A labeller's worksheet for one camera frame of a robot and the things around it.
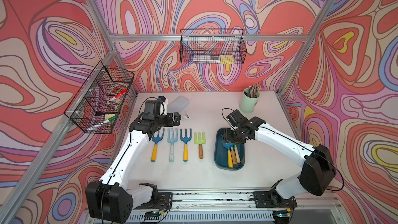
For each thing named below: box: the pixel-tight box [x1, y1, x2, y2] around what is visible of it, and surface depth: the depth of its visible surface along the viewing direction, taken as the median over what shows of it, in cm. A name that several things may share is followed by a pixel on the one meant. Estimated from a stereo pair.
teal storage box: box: [214, 127, 246, 172], surface depth 90 cm
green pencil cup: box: [239, 84, 261, 114], surface depth 103 cm
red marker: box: [114, 88, 129, 99], surface depth 78 cm
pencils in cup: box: [243, 82, 260, 98], surface depth 101 cm
